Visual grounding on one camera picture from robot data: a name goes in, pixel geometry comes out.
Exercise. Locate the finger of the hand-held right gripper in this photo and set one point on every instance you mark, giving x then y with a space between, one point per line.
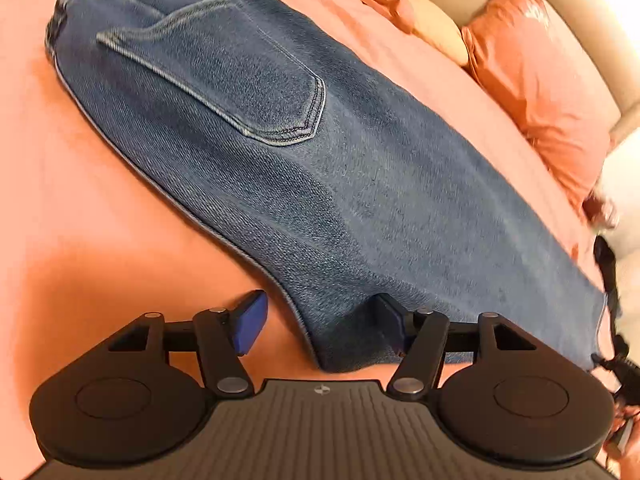
606 262

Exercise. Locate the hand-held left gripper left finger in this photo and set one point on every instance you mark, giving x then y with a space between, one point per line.
250 321

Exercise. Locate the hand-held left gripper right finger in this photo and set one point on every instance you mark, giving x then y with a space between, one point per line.
391 321

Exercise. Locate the blue denim pants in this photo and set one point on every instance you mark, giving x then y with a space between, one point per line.
310 175

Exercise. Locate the orange bed sheet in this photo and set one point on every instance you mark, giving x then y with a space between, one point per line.
100 260

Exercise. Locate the beige padded headboard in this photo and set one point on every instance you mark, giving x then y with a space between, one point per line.
575 5

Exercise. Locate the yellow pillow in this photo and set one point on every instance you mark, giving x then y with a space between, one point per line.
440 30

